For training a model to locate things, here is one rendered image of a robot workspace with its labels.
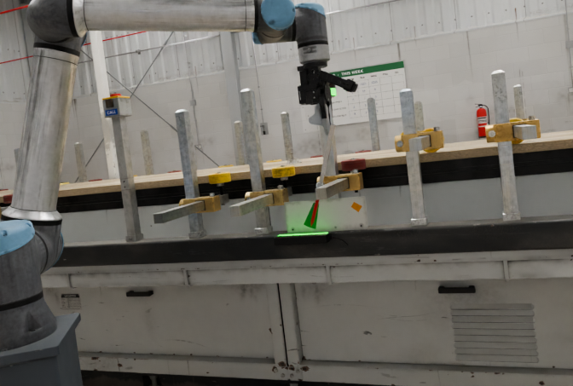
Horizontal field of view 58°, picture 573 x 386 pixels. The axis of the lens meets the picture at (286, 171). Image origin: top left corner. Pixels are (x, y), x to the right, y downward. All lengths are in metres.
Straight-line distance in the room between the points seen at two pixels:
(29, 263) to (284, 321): 0.99
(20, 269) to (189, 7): 0.74
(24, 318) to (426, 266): 1.08
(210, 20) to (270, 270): 0.84
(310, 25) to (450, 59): 7.35
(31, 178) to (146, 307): 0.99
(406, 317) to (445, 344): 0.15
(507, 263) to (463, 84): 7.26
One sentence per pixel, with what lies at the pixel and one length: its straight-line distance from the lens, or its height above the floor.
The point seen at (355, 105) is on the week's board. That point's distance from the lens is 8.90.
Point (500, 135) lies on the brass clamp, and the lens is 1.53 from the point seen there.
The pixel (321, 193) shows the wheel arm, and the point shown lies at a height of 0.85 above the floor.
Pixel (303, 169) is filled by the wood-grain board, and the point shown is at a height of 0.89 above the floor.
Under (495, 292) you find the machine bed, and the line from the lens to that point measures 1.88.
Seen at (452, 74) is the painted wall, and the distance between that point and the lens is 8.79.
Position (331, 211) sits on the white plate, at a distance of 1.61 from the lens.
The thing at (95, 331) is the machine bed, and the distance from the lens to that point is 2.53.
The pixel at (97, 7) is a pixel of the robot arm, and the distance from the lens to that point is 1.39.
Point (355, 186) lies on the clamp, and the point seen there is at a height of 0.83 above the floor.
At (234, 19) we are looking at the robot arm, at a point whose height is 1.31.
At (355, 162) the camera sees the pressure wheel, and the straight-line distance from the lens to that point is 1.70.
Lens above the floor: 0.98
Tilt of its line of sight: 3 degrees down
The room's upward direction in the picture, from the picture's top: 7 degrees counter-clockwise
